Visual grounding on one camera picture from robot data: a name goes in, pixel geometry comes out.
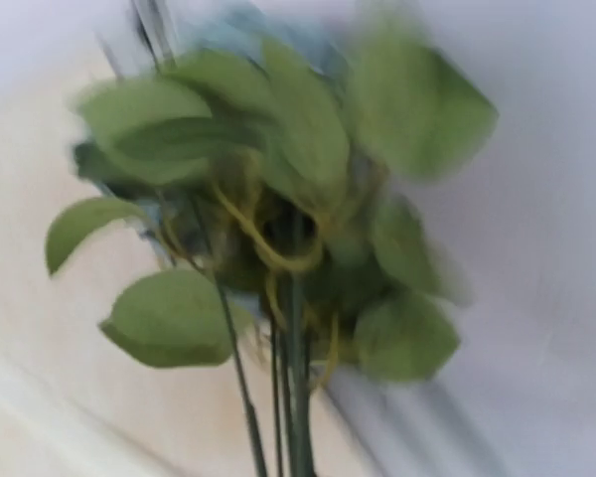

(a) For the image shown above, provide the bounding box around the right aluminium frame post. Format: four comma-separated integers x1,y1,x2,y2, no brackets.
325,369,514,476

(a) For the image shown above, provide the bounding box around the blue fake flower bunch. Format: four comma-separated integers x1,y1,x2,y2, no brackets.
44,1,498,476

